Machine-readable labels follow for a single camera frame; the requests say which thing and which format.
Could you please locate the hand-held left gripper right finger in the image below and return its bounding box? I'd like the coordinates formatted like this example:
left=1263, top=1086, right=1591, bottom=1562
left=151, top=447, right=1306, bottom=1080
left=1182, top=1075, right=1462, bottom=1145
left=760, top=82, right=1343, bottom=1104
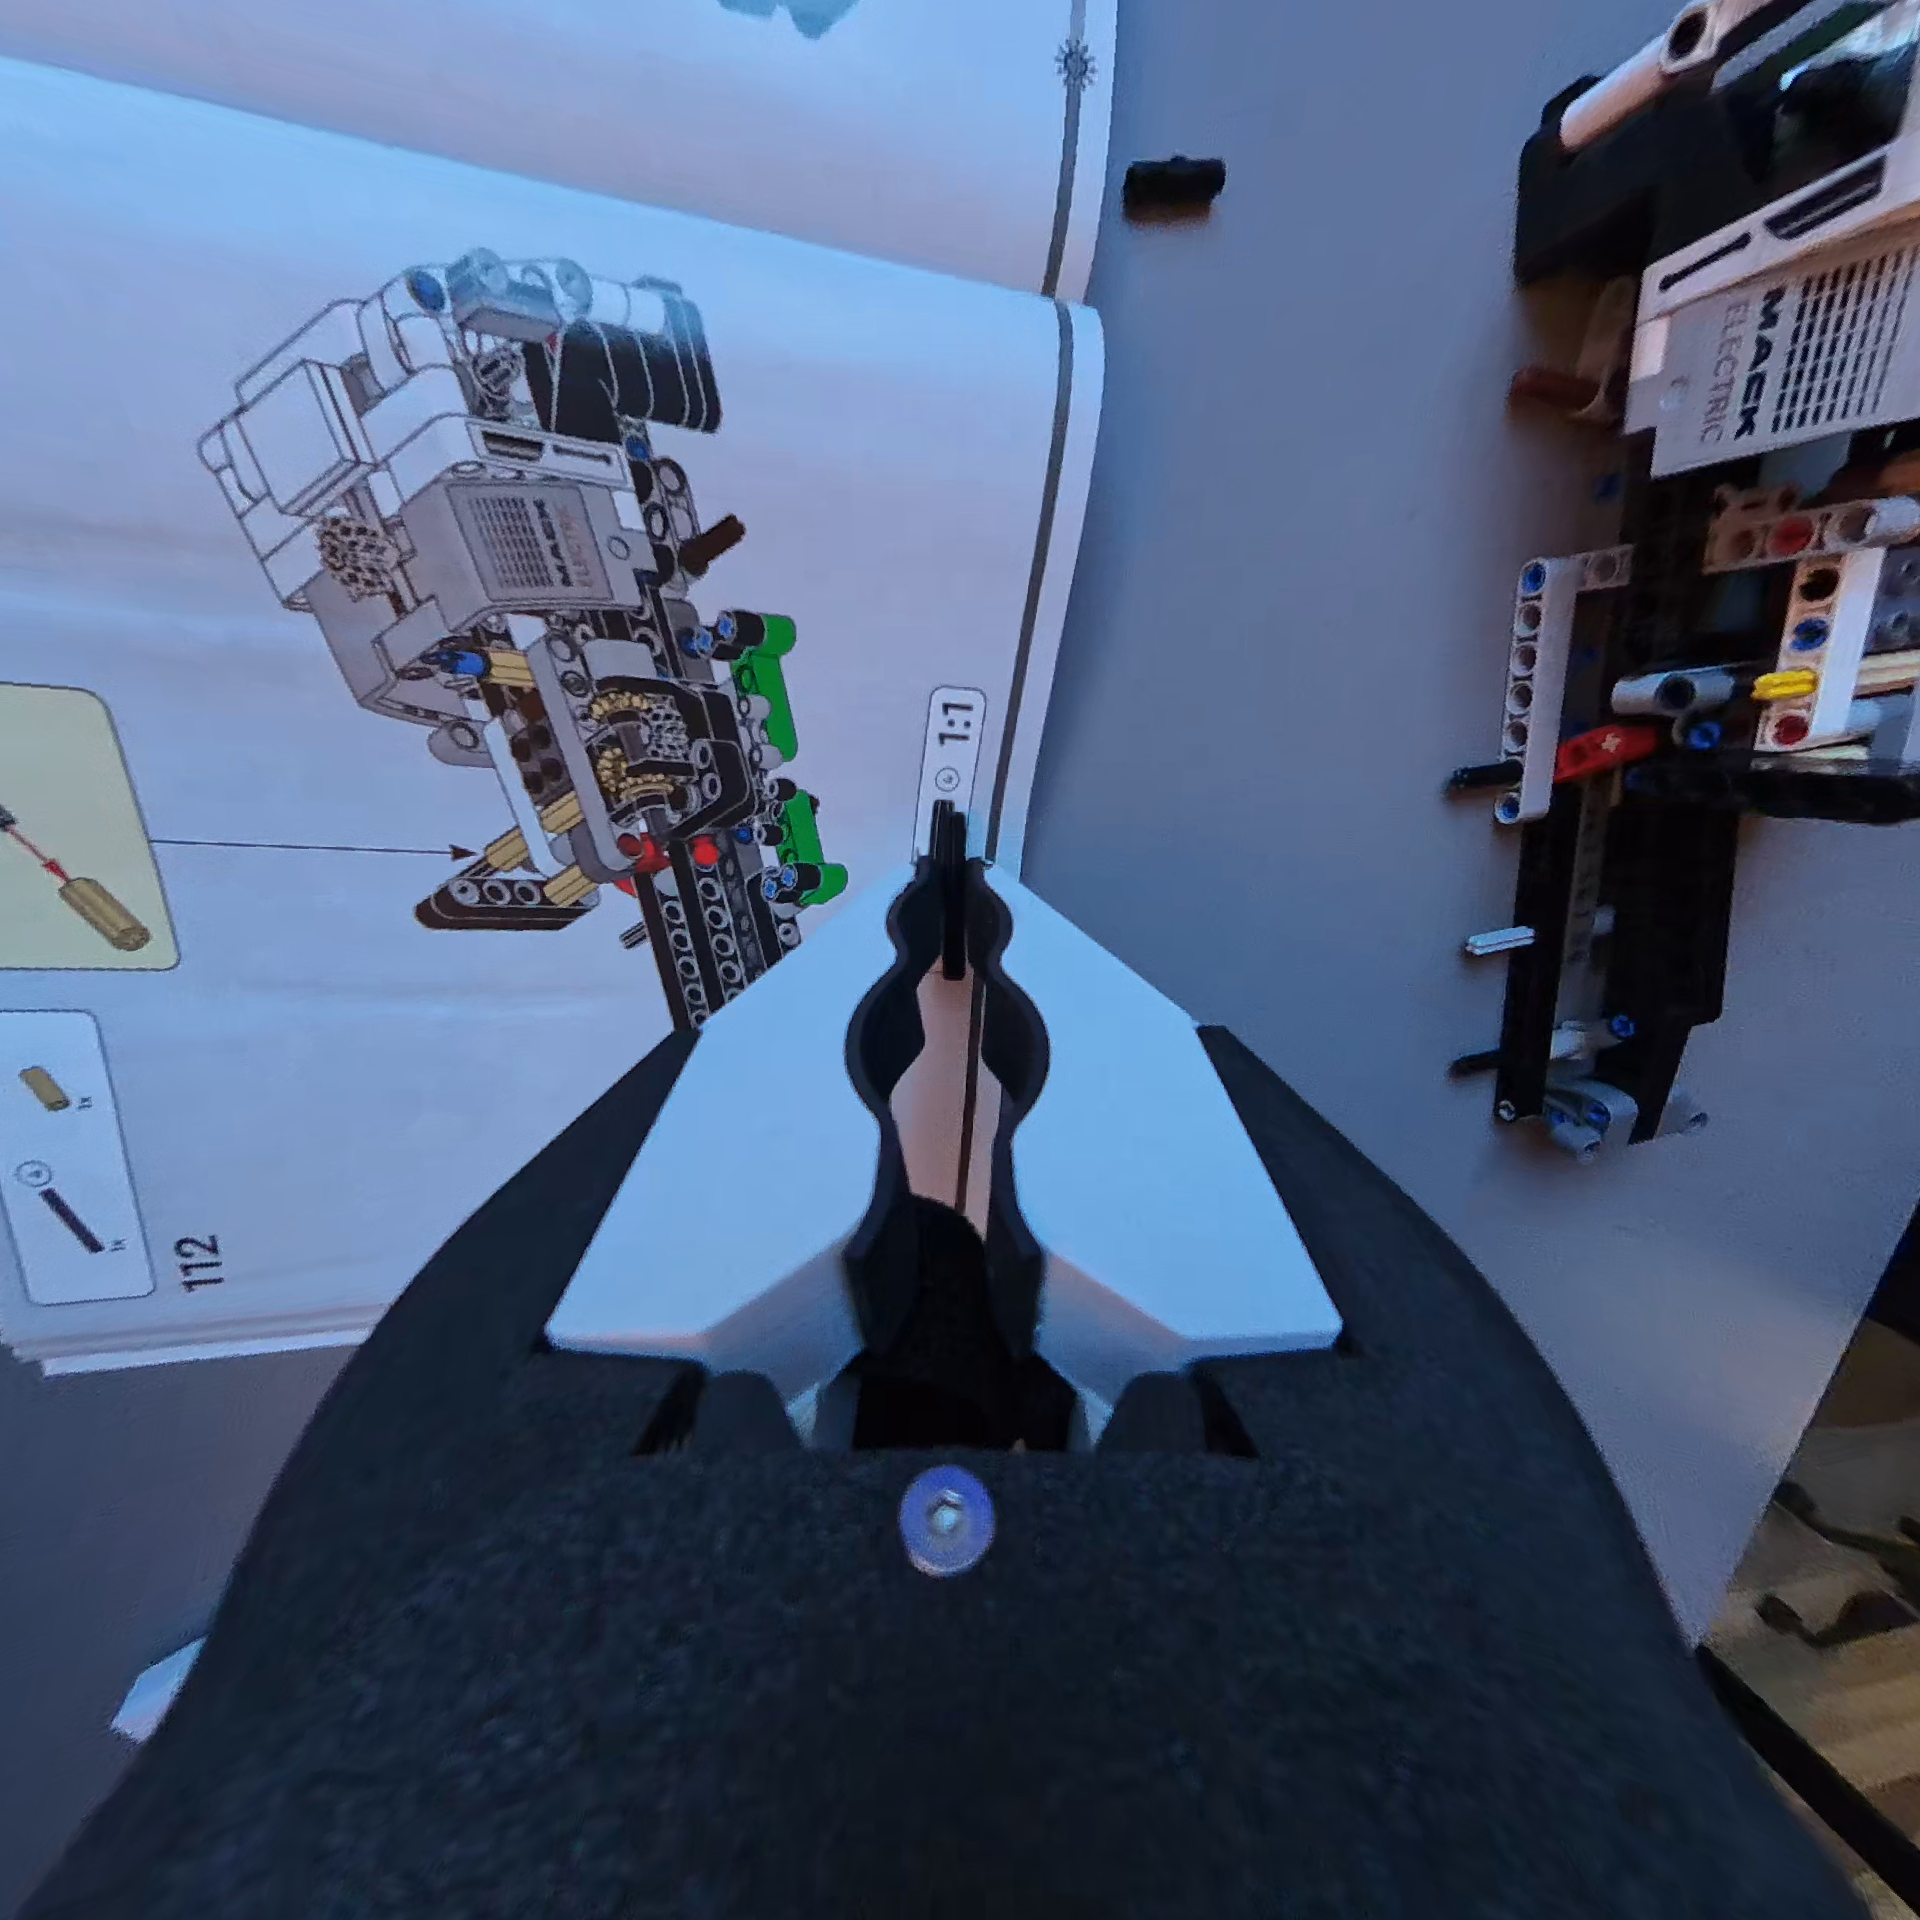
left=959, top=857, right=1346, bottom=1446

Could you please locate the white lego truck model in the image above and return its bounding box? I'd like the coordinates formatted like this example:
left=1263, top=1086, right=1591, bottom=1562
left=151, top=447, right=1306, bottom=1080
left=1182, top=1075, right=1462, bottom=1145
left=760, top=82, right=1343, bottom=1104
left=1444, top=0, right=1920, bottom=1166

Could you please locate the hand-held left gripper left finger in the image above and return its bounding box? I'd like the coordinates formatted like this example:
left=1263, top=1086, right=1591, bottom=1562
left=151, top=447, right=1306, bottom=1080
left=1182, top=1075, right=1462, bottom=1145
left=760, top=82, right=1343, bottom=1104
left=543, top=866, right=961, bottom=1431

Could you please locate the thin black lego axle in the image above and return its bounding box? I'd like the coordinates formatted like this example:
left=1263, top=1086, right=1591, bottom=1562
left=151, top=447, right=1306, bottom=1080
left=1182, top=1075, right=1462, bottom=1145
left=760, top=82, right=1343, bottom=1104
left=927, top=801, right=970, bottom=980

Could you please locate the small black lego connector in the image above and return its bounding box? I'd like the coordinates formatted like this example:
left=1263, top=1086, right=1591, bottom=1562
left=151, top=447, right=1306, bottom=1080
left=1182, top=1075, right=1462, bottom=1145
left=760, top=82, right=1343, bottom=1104
left=1121, top=153, right=1229, bottom=225

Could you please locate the open lego instruction booklet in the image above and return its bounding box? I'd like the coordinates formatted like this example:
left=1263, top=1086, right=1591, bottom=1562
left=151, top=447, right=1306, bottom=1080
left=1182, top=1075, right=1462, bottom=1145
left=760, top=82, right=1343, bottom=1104
left=0, top=0, right=1121, bottom=1376

